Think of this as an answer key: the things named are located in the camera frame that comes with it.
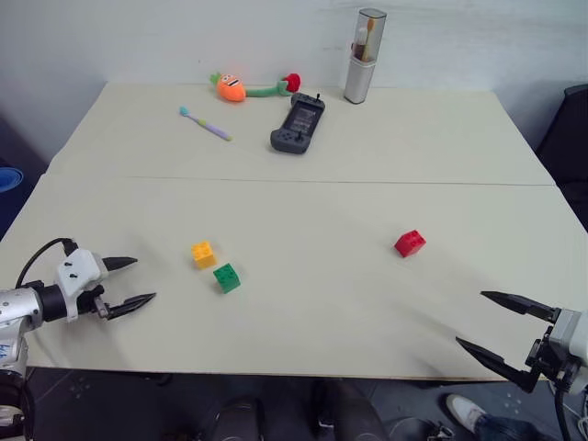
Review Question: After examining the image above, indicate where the black chair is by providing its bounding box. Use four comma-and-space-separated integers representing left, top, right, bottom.
534, 83, 588, 231

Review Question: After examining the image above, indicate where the blue jeans leg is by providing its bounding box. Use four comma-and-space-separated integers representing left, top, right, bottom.
474, 412, 555, 441

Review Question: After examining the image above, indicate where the yellow toy brick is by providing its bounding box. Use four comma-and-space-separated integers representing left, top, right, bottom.
190, 240, 218, 271

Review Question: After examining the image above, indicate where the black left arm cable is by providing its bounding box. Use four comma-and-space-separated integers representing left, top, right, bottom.
15, 237, 77, 291

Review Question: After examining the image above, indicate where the dark rounded shape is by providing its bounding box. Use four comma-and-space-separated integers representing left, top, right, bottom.
211, 396, 266, 441
311, 378, 388, 441

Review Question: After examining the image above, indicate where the dark grey handheld game controller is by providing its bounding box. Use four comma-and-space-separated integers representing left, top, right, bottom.
268, 92, 327, 155

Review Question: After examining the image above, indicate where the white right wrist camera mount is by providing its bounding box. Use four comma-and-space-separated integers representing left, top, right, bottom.
548, 308, 588, 369

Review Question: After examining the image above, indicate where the silver toothbrush travel case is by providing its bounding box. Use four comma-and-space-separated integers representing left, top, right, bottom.
343, 7, 388, 105

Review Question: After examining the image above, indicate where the green toy brick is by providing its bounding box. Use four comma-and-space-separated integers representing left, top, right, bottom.
212, 263, 242, 294

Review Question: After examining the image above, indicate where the purple toothbrush with blue head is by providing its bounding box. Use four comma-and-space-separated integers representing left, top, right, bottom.
178, 105, 233, 142

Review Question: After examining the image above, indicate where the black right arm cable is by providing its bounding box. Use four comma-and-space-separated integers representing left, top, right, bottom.
552, 388, 568, 441

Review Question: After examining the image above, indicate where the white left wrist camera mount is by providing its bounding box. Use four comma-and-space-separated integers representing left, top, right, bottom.
54, 248, 109, 322

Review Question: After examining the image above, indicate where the white shoe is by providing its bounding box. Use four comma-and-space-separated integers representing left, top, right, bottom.
445, 393, 489, 434

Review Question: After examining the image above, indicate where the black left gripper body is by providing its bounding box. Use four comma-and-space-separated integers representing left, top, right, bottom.
75, 268, 112, 319

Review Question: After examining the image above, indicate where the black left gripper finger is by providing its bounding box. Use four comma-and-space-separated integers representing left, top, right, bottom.
101, 255, 139, 273
106, 291, 158, 322

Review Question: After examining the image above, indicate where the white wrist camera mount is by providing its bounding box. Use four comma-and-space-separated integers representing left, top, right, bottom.
54, 248, 109, 322
548, 308, 588, 369

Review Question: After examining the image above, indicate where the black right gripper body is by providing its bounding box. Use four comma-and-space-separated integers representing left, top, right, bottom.
525, 322, 581, 396

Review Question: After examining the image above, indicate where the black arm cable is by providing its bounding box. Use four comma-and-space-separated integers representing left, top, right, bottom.
15, 237, 77, 291
552, 388, 568, 441

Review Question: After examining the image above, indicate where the orange carrot plush toy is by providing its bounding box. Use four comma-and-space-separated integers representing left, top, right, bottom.
209, 71, 303, 104

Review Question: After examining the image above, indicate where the red toy brick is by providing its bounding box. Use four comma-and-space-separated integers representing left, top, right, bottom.
393, 229, 427, 259

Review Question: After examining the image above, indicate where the toothbrush inside clear lid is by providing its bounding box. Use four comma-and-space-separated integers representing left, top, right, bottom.
352, 18, 379, 62

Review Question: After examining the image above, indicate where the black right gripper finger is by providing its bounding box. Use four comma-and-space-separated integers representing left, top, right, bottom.
480, 290, 562, 328
455, 335, 541, 394

